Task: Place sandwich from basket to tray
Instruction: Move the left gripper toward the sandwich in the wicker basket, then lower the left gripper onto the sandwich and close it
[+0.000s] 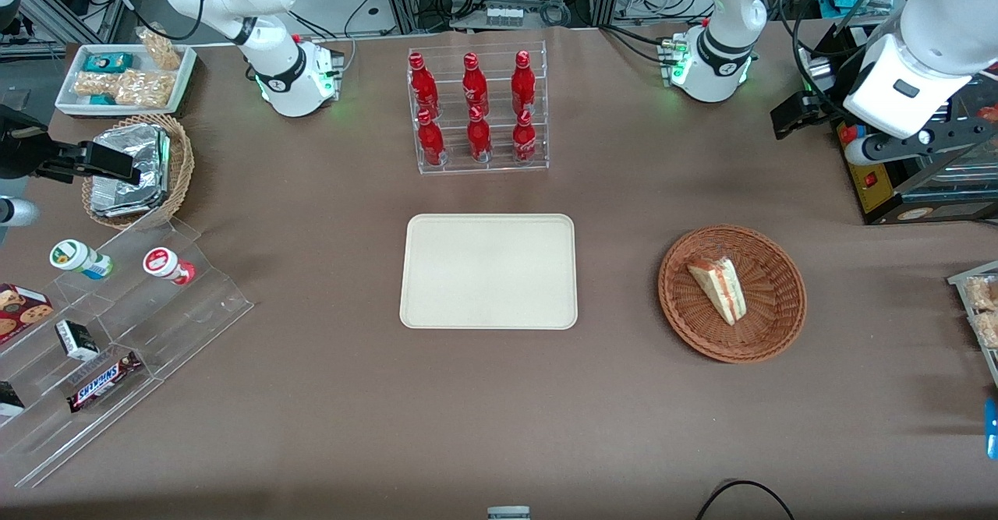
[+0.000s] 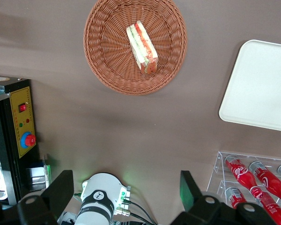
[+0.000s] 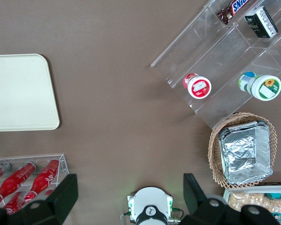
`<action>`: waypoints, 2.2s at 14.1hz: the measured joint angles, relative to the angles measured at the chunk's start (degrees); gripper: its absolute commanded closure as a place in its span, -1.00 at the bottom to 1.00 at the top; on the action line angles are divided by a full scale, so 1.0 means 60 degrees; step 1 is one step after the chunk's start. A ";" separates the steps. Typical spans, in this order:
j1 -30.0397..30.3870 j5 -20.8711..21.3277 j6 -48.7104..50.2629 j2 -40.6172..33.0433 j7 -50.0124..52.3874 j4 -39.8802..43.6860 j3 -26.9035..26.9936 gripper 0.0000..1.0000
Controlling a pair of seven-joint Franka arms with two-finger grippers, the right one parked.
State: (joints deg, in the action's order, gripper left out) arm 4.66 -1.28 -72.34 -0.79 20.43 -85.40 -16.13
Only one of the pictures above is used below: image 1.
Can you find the small black white box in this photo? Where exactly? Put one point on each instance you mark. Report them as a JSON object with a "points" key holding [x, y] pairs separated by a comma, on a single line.
{"points": [[76, 341]]}

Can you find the teal snack box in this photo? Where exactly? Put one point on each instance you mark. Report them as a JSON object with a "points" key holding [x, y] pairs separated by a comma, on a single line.
{"points": [[107, 62]]}

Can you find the black food warmer cabinet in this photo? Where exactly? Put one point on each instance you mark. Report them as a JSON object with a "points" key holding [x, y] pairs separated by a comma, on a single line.
{"points": [[881, 208]]}

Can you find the clear acrylic stepped display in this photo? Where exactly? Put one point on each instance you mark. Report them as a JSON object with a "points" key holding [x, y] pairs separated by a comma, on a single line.
{"points": [[179, 325]]}

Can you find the red cola bottle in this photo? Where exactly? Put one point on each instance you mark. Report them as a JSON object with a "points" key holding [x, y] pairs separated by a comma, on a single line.
{"points": [[423, 87], [474, 87], [430, 144], [479, 139], [523, 87], [524, 142]]}

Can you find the clear bag of snacks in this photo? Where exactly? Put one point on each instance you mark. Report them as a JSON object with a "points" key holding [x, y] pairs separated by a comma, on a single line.
{"points": [[160, 48], [93, 83], [984, 292], [144, 89], [989, 330]]}

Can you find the clear acrylic bottle rack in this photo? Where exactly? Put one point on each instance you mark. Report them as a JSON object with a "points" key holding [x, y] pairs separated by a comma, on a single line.
{"points": [[499, 169]]}

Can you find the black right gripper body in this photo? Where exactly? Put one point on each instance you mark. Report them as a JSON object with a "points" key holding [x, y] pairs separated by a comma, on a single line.
{"points": [[17, 150]]}

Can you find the green lid yogurt cup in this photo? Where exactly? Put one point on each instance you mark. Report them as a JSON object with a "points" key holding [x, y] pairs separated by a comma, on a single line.
{"points": [[74, 257]]}

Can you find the grey device edge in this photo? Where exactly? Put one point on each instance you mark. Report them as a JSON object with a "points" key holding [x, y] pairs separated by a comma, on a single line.
{"points": [[508, 514]]}

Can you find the triangle sandwich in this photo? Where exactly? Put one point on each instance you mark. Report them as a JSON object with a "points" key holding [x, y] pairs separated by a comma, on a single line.
{"points": [[721, 290]]}

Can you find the Snickers chocolate bar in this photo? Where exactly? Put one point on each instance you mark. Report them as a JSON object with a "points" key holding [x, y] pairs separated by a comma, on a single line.
{"points": [[103, 382]]}

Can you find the beige plastic tray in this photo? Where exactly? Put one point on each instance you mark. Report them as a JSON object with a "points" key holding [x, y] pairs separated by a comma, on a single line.
{"points": [[487, 270]]}

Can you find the light tan wicker basket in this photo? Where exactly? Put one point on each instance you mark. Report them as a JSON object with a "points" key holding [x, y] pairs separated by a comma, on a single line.
{"points": [[181, 161]]}

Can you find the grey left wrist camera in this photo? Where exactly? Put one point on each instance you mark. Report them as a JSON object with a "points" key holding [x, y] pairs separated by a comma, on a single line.
{"points": [[859, 151]]}

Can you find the foil wrapped package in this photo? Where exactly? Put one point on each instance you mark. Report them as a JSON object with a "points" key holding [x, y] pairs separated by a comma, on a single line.
{"points": [[129, 169]]}

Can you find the small teal snack pack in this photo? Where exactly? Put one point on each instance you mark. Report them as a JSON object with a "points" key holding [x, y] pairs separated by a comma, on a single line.
{"points": [[101, 100]]}

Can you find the grey tray at edge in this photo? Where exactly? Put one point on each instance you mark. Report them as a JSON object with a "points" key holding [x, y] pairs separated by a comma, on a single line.
{"points": [[967, 274]]}

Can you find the red lid yogurt cup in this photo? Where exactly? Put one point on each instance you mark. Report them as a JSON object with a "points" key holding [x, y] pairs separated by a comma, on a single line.
{"points": [[164, 263]]}

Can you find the brown round wicker basket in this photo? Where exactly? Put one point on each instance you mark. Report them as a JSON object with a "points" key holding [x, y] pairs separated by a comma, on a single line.
{"points": [[768, 325]]}

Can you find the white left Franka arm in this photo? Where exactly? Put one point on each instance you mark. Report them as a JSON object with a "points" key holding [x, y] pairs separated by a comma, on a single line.
{"points": [[725, 5]]}

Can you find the white power strip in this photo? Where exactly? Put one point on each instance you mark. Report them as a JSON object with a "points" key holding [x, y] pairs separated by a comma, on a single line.
{"points": [[504, 15]]}

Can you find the black snack box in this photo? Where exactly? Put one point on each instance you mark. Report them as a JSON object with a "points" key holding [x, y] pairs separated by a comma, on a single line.
{"points": [[9, 399]]}

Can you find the red fried food piece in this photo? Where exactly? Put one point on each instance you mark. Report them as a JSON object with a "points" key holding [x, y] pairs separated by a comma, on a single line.
{"points": [[989, 111]]}

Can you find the blue plastic object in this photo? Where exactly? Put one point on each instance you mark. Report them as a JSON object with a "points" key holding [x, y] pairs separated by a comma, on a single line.
{"points": [[992, 426]]}

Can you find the red cookie box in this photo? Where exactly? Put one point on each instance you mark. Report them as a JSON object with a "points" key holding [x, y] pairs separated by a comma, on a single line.
{"points": [[19, 311]]}

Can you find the white rectangular snack tray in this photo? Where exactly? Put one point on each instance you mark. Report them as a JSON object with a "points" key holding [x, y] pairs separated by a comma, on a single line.
{"points": [[183, 76]]}

